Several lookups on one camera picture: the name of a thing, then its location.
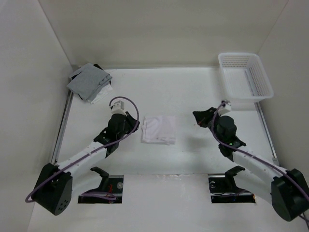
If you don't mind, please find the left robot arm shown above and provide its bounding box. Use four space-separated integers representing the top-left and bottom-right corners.
25 112 140 216

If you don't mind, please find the folded grey tank top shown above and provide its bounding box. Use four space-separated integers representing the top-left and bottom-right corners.
67 76 112 102

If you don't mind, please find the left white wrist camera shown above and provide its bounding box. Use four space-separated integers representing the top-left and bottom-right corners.
110 101 126 116

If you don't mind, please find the white tank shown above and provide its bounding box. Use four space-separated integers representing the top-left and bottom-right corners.
90 84 113 104
141 116 176 145

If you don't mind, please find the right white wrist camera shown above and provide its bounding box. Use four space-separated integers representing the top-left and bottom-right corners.
218 100 232 116

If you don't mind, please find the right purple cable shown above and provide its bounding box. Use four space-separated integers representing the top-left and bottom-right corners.
210 100 309 220

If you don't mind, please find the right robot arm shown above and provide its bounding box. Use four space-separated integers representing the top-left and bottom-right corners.
193 101 309 221

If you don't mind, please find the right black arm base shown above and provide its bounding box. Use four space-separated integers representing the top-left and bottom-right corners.
208 166 256 203

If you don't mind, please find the white plastic basket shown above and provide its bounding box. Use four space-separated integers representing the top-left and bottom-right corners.
218 52 274 103

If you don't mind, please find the folded white tank top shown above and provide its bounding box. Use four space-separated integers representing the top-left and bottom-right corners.
90 84 113 104

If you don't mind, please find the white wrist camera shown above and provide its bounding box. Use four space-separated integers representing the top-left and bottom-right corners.
218 100 232 116
110 101 126 116

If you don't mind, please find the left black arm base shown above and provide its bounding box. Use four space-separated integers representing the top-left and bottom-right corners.
74 167 124 204

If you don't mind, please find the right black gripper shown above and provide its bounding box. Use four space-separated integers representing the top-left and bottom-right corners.
192 107 224 143

